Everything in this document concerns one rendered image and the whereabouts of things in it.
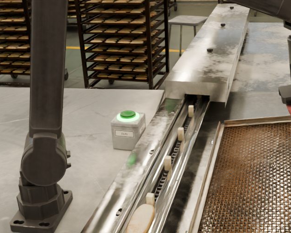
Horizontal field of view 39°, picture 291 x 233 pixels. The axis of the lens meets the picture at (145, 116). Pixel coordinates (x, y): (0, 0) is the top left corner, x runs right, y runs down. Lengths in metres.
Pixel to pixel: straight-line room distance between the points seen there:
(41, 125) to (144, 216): 0.24
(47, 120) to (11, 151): 0.39
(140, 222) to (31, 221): 0.21
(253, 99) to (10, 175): 0.75
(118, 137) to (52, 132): 0.32
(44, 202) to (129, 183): 0.17
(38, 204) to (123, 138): 0.31
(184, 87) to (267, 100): 0.28
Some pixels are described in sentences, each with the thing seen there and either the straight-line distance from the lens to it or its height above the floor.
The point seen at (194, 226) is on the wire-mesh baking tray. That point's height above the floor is 0.89.
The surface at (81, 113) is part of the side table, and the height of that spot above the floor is 0.82.
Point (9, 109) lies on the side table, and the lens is 1.37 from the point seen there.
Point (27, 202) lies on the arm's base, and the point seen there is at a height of 0.87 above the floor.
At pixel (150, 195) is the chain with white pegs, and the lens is 0.77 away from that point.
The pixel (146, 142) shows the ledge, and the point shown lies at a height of 0.86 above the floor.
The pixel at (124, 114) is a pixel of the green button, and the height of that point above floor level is 0.91.
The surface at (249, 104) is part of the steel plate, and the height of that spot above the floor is 0.82.
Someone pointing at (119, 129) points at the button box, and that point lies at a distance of 1.00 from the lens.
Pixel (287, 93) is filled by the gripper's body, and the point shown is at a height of 1.01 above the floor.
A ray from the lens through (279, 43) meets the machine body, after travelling 1.98.
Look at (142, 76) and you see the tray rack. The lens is 3.33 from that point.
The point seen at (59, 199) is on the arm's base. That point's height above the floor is 0.86.
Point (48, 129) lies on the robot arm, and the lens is 0.72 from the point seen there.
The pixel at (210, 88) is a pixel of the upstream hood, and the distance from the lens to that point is 1.17.
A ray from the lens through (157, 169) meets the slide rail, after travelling 0.88.
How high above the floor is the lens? 1.32
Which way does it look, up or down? 25 degrees down
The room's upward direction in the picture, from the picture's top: 3 degrees counter-clockwise
